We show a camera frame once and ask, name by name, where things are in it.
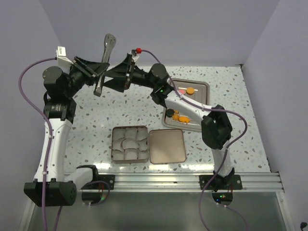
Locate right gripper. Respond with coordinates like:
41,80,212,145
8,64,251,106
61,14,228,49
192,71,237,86
103,55,156,94

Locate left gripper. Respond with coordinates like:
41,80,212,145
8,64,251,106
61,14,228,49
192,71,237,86
64,56,109,98

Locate metal tongs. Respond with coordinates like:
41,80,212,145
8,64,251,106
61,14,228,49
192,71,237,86
93,33,116,97

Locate black sandwich cookie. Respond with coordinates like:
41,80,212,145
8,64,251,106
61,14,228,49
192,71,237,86
166,109,175,117

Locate orange swirl cookie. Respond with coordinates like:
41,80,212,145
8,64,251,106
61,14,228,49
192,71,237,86
172,114,179,121

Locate orange animal cookie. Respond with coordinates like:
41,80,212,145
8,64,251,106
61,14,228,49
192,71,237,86
178,116,190,124

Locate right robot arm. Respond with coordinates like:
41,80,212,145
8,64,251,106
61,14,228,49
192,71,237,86
104,54,234,189

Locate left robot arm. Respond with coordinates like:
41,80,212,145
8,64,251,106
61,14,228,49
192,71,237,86
24,57,113,208

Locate gold cookie tin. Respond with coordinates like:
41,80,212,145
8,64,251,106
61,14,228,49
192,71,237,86
111,126,149,164

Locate orange round cookie top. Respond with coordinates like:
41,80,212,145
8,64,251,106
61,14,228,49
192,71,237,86
186,87,195,95

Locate silver metal tray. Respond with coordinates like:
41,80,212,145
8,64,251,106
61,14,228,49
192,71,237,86
162,78,209,132

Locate gold tin lid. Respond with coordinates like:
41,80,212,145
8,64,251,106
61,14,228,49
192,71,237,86
148,129,186,165

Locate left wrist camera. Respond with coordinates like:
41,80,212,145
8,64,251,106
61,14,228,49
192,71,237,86
56,46,73,69

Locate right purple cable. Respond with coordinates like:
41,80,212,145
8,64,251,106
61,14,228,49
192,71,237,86
141,49,249,231

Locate purple cable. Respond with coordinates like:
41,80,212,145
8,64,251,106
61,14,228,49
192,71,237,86
141,49,249,231
18,57,64,231

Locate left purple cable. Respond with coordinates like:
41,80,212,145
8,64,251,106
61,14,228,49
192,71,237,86
18,57,64,231

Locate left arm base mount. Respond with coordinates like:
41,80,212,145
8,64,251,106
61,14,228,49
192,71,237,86
97,174,116,192

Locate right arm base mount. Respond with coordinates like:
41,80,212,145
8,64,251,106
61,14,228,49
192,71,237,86
199,174,243,191

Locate aluminium front rail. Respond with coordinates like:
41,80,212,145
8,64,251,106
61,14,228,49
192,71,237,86
31,171,286,193

